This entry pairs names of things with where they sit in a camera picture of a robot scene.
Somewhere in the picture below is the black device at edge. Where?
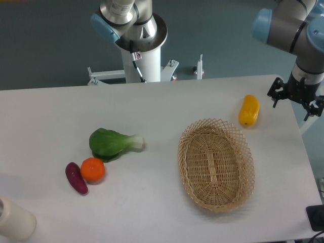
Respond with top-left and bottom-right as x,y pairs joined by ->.
306,205 -> 323,232

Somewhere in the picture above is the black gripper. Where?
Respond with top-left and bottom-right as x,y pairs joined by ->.
267,71 -> 323,121

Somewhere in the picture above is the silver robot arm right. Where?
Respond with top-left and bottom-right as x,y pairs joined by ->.
252,1 -> 323,121

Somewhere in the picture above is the yellow mango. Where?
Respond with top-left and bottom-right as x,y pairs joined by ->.
238,95 -> 260,126

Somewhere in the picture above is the purple sweet potato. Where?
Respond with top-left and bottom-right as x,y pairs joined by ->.
65,162 -> 88,195

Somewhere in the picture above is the cream cylindrical bottle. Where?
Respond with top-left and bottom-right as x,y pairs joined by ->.
1,196 -> 36,241

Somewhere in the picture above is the green bok choy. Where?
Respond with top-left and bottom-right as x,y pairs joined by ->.
89,128 -> 145,163

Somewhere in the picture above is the woven wicker basket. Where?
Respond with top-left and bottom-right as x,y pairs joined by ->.
178,118 -> 255,213

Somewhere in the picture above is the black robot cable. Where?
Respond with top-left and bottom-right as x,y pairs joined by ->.
129,40 -> 147,84

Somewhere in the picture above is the orange tangerine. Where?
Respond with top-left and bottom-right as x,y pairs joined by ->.
80,157 -> 105,182

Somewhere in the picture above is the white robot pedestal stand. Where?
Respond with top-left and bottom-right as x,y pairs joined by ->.
87,45 -> 206,86

